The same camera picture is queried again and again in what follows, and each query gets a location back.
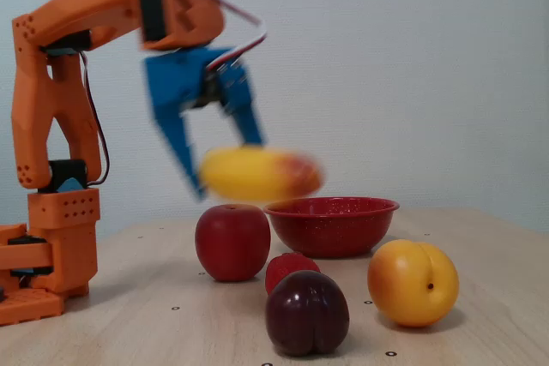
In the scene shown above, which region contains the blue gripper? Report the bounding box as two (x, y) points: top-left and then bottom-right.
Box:
(142, 45), (265, 203)

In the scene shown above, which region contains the yellow toy banana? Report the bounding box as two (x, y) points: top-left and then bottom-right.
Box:
(198, 146), (325, 203)

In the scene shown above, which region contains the red speckled enamel bowl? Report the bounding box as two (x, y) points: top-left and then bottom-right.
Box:
(262, 196), (401, 260)

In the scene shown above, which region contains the red toy apple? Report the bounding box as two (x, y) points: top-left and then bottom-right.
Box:
(195, 203), (272, 284)

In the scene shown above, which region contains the red toy strawberry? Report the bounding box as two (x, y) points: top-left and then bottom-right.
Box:
(264, 252), (322, 297)

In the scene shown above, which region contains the dark purple toy plum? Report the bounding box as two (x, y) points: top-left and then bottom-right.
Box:
(264, 270), (351, 357)

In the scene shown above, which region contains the orange toy apricot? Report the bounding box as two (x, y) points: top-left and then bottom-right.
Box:
(366, 238), (461, 328)

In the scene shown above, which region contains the white red gripper servo cable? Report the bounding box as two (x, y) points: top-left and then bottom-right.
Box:
(204, 0), (268, 73)

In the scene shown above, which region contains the red black arm cable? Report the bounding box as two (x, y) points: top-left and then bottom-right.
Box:
(78, 50), (111, 188)

